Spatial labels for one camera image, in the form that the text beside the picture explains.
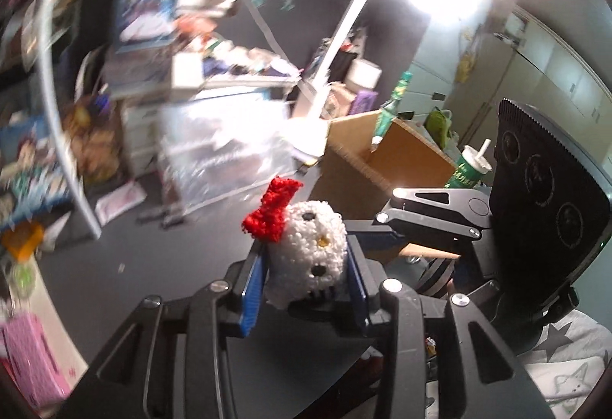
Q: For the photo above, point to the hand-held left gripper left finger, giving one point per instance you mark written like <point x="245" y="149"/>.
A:
<point x="253" y="290"/>

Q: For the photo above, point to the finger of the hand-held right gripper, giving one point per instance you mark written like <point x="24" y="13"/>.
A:
<point x="430" y="208"/>
<point x="437" y="276"/>

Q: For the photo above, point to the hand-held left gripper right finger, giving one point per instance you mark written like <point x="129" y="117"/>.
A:
<point x="357" y="285"/>

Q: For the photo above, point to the white crochet cat plush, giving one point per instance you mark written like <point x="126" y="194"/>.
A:
<point x="306" y="247"/>

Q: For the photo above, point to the brown cardboard box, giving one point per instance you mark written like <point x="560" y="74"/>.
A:
<point x="354" y="160"/>

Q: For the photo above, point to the green paper cup with straw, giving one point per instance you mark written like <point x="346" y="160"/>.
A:
<point x="468" y="170"/>

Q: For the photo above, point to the green plastic bag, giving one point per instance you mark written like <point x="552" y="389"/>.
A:
<point x="437" y="126"/>

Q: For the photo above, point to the green drink bottle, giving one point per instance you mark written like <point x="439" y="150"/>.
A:
<point x="394" y="105"/>

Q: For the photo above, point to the purple packet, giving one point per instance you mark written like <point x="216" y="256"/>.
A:
<point x="364" y="102"/>

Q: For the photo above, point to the clear zip bag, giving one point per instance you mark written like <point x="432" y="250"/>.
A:
<point x="224" y="156"/>

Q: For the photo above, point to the grey cabinet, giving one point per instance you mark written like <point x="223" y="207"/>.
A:
<point x="540" y="65"/>

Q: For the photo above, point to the yellow cartoon sticker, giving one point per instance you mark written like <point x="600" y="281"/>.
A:
<point x="466" y="65"/>

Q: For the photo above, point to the white paper roll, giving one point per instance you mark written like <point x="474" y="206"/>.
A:
<point x="363" y="73"/>

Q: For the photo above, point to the pink paper packet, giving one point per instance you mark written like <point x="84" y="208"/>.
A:
<point x="119" y="202"/>

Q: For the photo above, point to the white printed cloth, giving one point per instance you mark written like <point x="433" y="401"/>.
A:
<point x="569" y="388"/>

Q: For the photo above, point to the white mini drawer unit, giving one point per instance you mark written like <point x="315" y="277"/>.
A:
<point x="141" y="137"/>

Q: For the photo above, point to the white desk lamp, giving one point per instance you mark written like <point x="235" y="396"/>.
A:
<point x="344" y="31"/>

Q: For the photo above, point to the white desk shelf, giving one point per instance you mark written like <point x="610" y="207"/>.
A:
<point x="239" y="84"/>

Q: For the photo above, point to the anime card display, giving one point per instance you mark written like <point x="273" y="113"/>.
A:
<point x="91" y="141"/>

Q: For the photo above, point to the small white box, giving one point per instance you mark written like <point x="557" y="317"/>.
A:
<point x="189" y="71"/>

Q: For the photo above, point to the clear green capsule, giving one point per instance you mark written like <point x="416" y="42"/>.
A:
<point x="23" y="278"/>

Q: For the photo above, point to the pink leopard pouch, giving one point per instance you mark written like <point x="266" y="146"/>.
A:
<point x="28" y="352"/>

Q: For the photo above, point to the small orange tray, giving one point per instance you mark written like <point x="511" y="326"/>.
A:
<point x="21" y="241"/>

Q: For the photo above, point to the white printed carton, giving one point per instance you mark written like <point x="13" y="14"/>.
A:
<point x="138" y="74"/>

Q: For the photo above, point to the white curved pole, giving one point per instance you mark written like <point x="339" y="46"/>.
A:
<point x="62" y="132"/>

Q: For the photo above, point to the anime wall poster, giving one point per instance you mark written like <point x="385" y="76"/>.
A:
<point x="28" y="180"/>

